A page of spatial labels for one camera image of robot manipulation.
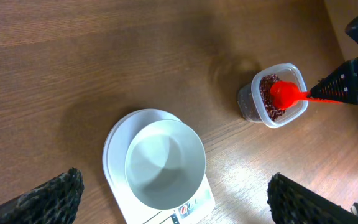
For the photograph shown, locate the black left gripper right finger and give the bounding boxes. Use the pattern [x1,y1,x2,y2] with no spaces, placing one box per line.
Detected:
[267,172,358,224]

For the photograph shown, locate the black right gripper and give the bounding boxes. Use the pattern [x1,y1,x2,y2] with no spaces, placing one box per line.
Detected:
[310,58,358,105]

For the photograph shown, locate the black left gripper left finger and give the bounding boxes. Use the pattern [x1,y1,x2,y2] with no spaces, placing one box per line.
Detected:
[0,167,85,224]

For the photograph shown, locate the red plastic scoop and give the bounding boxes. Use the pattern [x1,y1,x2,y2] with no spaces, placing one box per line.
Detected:
[270,81,339,110]

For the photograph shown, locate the white digital kitchen scale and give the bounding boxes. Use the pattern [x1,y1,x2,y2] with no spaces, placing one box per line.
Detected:
[102,109,216,224]

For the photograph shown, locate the white bowl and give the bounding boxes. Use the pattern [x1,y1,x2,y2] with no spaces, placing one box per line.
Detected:
[124,119,206,210]

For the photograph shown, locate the clear plastic container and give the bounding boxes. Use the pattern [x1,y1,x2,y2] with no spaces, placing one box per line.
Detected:
[237,63,308,128]

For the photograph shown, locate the red adzuki beans in container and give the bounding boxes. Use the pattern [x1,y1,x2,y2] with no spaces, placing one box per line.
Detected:
[259,74,286,121]

